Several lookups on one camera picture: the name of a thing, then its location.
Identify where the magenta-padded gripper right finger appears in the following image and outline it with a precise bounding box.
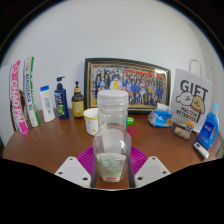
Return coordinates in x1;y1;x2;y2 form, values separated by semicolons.
128;145;172;189

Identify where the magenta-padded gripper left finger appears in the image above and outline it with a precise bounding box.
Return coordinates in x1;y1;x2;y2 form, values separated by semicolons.
54;145;98;189

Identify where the clear plastic drink bottle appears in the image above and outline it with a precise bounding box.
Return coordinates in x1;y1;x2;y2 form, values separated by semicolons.
92;89;133;184

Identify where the small patterned snack packet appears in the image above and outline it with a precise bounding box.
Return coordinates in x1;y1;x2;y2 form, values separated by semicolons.
173;126;191;141

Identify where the white cup with yellow rim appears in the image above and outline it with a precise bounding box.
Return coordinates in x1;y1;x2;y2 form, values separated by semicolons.
83;107;100;136

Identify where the blue tissue pack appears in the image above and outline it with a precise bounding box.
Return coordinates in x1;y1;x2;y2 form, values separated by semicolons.
147;102;174;129

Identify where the white remote control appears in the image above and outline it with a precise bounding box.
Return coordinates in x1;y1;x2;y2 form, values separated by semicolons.
193;141;211;160

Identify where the colourful puzzle cube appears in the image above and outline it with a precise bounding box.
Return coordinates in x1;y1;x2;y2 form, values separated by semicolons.
184;120;195;135

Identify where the brown pump bottle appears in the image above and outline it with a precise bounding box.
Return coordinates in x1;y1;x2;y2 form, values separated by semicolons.
71;80;85;119

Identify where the dark blue pump bottle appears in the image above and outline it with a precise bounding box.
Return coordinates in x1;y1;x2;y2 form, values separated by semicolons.
53;76;70;120

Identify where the white tube with blue cap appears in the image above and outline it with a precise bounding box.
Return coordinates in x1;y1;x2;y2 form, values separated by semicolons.
39;85;57;124

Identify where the blue detergent bottle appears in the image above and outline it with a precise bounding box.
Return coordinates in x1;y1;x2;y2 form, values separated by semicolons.
197;102;221;150

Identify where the white printed paper gift bag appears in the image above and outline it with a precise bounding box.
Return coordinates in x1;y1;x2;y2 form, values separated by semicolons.
168;59;214;133

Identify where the framed group picture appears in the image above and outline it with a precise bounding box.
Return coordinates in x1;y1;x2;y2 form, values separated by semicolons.
83;57;172;115

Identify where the tall green and white box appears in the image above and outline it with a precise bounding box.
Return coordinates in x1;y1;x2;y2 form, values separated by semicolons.
22;56;41;128

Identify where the tall pink and white box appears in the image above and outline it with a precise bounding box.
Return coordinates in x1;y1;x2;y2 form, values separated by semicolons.
9;60;30;136

